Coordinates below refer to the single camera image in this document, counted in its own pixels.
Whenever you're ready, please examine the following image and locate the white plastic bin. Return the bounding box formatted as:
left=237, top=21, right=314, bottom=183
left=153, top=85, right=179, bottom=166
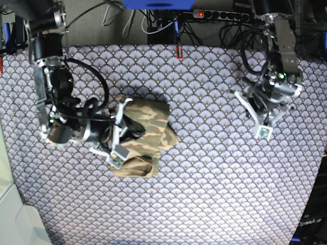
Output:
left=1, top=132, right=51, bottom=244

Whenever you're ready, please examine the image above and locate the patterned blue tablecloth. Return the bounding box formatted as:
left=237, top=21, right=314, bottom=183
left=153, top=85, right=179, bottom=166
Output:
left=1, top=45, right=326, bottom=244

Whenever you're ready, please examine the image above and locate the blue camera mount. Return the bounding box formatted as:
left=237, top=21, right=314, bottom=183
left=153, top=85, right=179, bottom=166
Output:
left=123, top=0, right=195, bottom=10

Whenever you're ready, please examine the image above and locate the black box under table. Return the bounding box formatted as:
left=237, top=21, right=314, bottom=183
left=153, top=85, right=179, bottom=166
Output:
left=147, top=26, right=175, bottom=44

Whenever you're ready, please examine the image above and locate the black power strip red switch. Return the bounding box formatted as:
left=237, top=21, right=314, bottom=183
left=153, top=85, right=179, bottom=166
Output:
left=192, top=9, right=250, bottom=22

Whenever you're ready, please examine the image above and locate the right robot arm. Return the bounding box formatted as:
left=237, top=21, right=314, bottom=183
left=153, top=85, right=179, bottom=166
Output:
left=1, top=1, right=145, bottom=169

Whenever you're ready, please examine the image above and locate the red black table clamp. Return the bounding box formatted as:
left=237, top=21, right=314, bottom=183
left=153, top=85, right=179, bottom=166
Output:
left=175, top=45, right=183, bottom=60

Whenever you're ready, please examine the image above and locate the black OpenArm case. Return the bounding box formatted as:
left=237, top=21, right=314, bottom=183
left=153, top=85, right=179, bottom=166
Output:
left=290, top=156, right=326, bottom=244

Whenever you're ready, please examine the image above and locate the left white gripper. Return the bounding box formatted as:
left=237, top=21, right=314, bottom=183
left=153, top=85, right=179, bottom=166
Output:
left=228, top=89, right=294, bottom=140

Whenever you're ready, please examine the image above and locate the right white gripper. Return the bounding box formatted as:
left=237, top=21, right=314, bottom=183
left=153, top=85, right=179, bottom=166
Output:
left=89, top=97, right=146, bottom=169

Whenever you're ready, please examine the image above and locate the camouflage T-shirt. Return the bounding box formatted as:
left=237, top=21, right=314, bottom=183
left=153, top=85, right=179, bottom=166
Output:
left=110, top=99, right=179, bottom=178

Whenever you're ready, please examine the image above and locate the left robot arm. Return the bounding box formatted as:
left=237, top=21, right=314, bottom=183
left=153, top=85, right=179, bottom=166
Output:
left=230, top=1, right=303, bottom=140

